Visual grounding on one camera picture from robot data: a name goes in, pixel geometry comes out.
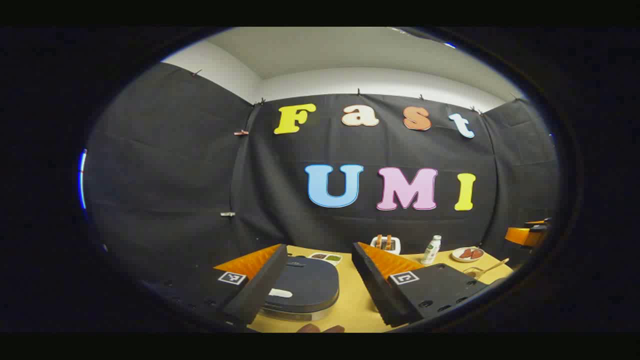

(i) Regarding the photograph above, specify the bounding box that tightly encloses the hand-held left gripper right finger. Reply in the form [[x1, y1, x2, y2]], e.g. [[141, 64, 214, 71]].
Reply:
[[351, 242, 488, 328]]

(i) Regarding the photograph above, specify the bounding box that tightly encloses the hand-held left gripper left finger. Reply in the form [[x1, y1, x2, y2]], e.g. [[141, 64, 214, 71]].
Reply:
[[145, 243, 289, 331]]

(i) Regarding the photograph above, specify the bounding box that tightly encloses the wooden spoon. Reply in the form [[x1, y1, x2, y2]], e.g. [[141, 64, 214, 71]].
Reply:
[[472, 258, 511, 279]]

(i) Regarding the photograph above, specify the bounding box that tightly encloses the dark blue rice cooker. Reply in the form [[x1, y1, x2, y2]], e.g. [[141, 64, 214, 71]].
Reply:
[[260, 256, 341, 322]]

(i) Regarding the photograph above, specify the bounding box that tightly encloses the white toaster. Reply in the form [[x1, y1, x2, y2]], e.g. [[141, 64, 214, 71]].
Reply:
[[370, 234, 402, 256]]

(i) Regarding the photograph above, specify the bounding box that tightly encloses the white sectioned condiment tray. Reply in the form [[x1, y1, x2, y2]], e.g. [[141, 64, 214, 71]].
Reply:
[[307, 252, 343, 266]]

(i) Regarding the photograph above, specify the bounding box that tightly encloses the white drink bottle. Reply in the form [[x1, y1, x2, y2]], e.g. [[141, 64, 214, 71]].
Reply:
[[421, 235, 442, 266]]

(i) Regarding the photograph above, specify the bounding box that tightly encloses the white round plate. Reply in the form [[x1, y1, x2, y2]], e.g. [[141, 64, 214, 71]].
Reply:
[[451, 246, 485, 263]]

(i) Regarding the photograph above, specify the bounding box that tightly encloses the black backdrop cloth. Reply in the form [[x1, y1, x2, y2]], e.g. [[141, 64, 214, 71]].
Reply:
[[84, 62, 560, 281]]

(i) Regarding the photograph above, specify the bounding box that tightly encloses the computer monitor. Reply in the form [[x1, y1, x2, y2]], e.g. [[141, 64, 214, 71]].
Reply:
[[78, 149, 88, 210]]

